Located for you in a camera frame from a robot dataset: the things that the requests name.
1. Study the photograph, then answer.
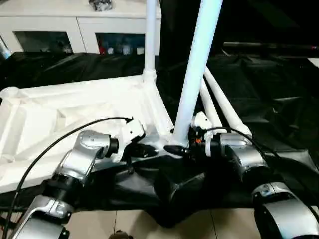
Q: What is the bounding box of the white plastic table leg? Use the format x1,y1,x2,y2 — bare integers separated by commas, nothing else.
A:
142,0,159,83
203,67,253,137
171,0,224,148
199,79,222,128

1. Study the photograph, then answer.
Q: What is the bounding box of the dark rounded robot body part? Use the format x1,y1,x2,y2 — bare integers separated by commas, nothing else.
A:
109,230,132,239

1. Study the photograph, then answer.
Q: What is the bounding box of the black backdrop cloth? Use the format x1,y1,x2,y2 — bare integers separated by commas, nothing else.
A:
159,0,319,58

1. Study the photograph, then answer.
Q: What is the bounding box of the white cabinet with glass doors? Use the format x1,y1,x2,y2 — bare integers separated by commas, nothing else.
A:
0,0,163,55

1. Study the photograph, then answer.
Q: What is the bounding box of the blue white wrapped roll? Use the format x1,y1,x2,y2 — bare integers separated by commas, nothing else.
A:
0,37,11,60

